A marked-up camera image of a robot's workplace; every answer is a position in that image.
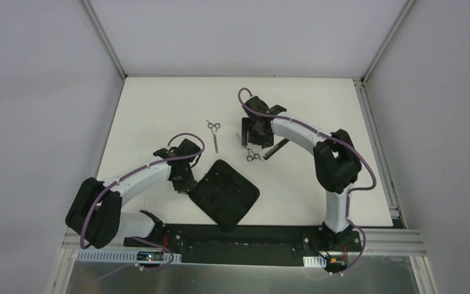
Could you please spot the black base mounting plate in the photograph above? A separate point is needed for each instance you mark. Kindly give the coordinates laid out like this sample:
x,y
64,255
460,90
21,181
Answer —
x,y
259,245

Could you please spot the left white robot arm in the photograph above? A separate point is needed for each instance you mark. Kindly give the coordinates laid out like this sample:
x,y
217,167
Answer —
x,y
96,212

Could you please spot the silver thinning scissors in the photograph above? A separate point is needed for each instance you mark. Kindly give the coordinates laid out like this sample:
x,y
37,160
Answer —
x,y
214,127

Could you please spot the black comb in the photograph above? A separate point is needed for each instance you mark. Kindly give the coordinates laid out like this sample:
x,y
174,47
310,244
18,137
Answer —
x,y
275,148

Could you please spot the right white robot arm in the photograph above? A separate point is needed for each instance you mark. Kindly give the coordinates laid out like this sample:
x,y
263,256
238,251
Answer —
x,y
336,164

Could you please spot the left white cable duct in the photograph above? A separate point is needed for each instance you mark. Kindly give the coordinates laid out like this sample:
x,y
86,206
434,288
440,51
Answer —
x,y
127,256

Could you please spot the silver black hair scissors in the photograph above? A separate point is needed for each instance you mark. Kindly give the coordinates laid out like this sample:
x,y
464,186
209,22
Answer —
x,y
251,155

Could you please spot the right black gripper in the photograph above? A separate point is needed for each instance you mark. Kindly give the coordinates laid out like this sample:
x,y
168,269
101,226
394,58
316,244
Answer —
x,y
255,135

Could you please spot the white cable duct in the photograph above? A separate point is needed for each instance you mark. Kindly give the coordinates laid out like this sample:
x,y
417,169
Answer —
x,y
127,256
314,262

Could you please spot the black zip tool case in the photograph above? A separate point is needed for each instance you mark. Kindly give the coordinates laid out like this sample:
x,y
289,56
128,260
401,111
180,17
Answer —
x,y
225,195

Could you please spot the right white cable duct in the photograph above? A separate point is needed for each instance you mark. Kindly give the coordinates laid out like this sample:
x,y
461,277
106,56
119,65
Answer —
x,y
314,262

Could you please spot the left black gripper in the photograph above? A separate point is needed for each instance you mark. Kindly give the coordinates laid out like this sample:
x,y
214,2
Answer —
x,y
186,181

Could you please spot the aluminium frame rail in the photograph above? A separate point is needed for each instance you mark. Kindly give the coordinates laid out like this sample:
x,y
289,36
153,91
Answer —
x,y
379,241

